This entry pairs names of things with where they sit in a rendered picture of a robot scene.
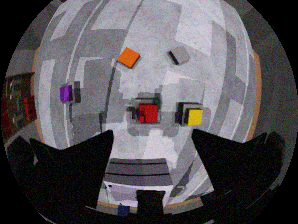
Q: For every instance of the small orange block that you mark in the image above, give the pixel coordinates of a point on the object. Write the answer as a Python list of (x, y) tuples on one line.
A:
[(129, 57)]

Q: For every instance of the red button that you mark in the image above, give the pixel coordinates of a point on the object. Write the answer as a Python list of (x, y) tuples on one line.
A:
[(148, 110)]

